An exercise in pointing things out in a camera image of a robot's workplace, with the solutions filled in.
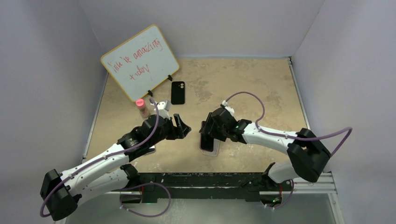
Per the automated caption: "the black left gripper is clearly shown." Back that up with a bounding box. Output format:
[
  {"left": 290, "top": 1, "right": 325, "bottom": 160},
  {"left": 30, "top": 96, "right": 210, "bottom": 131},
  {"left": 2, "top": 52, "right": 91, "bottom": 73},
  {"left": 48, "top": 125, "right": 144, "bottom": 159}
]
[{"left": 148, "top": 114, "right": 190, "bottom": 147}]

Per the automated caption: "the clear phone case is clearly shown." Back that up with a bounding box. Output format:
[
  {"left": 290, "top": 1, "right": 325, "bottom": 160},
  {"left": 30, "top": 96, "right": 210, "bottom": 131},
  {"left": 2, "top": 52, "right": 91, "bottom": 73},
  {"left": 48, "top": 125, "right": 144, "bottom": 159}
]
[{"left": 200, "top": 139, "right": 220, "bottom": 157}]

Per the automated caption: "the black smartphone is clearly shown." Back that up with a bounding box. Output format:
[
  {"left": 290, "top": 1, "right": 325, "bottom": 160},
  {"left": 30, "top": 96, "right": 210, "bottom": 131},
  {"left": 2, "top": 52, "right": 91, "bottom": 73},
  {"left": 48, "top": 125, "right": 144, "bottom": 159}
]
[{"left": 147, "top": 147, "right": 156, "bottom": 154}]

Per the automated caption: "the black phone case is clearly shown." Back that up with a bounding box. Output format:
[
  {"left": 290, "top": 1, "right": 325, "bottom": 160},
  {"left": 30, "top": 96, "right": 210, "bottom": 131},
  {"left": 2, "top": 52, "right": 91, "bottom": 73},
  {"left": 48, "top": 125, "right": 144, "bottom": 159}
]
[{"left": 171, "top": 81, "right": 185, "bottom": 105}]

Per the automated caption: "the pink edged smartphone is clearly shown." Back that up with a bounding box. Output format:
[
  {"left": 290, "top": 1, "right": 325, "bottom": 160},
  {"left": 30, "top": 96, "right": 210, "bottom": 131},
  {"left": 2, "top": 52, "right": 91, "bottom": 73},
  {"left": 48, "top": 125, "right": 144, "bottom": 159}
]
[{"left": 199, "top": 121, "right": 219, "bottom": 153}]

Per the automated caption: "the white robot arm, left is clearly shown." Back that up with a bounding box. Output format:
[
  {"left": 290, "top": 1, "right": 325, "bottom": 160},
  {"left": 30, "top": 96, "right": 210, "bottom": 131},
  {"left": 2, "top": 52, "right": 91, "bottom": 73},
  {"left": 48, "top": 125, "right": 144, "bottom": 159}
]
[{"left": 40, "top": 114, "right": 191, "bottom": 221}]

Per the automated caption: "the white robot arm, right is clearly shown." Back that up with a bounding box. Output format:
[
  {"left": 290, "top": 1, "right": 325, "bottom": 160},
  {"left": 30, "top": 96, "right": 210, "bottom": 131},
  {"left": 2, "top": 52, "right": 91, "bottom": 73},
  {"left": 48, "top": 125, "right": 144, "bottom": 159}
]
[{"left": 199, "top": 106, "right": 331, "bottom": 190}]

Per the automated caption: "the pink capped bottle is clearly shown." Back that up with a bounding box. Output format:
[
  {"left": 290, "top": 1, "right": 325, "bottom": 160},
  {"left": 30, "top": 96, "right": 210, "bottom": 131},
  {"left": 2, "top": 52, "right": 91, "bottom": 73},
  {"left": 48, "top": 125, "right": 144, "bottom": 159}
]
[{"left": 135, "top": 98, "right": 150, "bottom": 118}]

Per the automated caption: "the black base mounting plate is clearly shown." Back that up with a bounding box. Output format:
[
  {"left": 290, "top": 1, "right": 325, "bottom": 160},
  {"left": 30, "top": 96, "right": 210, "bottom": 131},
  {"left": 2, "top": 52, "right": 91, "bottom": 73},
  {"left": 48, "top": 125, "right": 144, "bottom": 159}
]
[{"left": 125, "top": 172, "right": 292, "bottom": 204}]

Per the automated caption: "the whiteboard with red writing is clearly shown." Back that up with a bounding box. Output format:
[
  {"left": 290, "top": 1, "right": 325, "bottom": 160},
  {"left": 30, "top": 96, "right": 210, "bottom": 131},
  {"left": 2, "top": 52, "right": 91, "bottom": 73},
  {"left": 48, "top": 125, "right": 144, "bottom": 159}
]
[{"left": 100, "top": 24, "right": 180, "bottom": 102}]

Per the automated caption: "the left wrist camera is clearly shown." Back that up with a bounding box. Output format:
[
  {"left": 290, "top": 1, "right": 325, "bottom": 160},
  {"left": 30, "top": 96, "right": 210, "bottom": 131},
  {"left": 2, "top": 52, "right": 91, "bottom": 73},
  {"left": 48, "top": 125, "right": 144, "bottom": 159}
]
[{"left": 154, "top": 100, "right": 171, "bottom": 119}]

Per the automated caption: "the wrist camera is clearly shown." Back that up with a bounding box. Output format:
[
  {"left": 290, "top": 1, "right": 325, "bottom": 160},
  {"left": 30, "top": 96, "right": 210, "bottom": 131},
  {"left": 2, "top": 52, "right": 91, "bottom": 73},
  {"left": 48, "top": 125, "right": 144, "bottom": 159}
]
[
  {"left": 154, "top": 100, "right": 171, "bottom": 119},
  {"left": 220, "top": 103, "right": 235, "bottom": 115}
]

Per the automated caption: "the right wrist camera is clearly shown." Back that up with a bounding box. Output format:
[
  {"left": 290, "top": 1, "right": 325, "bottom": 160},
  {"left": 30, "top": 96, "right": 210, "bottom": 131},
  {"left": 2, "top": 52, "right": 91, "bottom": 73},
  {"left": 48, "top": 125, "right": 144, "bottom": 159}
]
[{"left": 220, "top": 103, "right": 235, "bottom": 115}]

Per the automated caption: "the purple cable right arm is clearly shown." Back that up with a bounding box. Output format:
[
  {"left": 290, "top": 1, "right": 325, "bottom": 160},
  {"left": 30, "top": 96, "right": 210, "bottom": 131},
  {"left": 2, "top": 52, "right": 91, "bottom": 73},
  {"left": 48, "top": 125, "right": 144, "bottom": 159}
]
[{"left": 224, "top": 91, "right": 354, "bottom": 158}]

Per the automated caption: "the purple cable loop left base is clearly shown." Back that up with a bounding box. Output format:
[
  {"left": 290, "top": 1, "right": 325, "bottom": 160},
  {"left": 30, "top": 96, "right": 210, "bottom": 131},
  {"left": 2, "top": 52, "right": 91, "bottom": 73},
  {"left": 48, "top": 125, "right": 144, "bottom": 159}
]
[{"left": 120, "top": 182, "right": 171, "bottom": 217}]

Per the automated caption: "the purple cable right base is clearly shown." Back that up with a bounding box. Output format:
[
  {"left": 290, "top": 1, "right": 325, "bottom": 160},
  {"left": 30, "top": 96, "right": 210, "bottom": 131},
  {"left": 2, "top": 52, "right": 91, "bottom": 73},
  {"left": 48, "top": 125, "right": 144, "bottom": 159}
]
[{"left": 264, "top": 182, "right": 295, "bottom": 211}]

